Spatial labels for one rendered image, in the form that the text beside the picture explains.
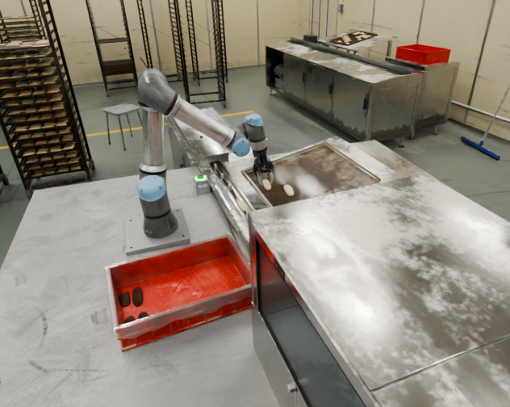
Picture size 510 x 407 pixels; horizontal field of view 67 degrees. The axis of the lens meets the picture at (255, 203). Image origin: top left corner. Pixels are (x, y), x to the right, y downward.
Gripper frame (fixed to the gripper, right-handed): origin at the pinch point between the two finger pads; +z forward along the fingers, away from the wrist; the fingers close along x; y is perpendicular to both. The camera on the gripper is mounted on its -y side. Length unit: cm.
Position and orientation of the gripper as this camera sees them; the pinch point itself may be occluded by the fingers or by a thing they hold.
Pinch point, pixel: (265, 182)
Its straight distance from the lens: 190.3
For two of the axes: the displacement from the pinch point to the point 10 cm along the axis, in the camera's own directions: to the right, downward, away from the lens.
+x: 9.6, -2.8, 0.8
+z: 1.9, 8.1, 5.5
